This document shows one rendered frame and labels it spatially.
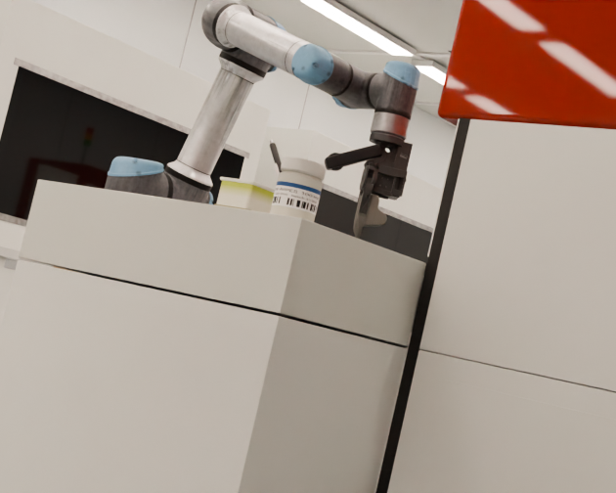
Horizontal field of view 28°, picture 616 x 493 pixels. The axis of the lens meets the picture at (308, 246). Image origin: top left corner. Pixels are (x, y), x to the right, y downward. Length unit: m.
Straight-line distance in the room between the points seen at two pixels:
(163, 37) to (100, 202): 5.36
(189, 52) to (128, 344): 5.67
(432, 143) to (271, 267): 7.90
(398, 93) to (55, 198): 0.72
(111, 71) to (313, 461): 4.23
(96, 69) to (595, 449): 4.36
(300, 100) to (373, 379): 6.44
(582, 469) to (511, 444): 0.12
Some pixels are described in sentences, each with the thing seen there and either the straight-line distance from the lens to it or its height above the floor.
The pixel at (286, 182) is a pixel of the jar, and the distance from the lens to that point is 1.88.
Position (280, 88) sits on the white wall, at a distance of 8.23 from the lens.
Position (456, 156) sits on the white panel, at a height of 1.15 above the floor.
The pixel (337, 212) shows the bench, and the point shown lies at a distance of 7.34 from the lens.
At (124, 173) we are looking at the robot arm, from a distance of 2.75.
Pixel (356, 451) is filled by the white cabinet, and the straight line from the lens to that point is 2.03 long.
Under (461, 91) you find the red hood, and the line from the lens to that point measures 2.14.
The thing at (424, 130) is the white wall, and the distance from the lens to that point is 9.60.
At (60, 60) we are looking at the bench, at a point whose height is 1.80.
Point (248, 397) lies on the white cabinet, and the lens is 1.82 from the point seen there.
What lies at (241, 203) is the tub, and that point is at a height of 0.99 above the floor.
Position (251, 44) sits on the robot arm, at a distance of 2.61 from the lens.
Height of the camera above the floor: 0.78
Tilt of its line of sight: 5 degrees up
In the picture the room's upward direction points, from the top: 13 degrees clockwise
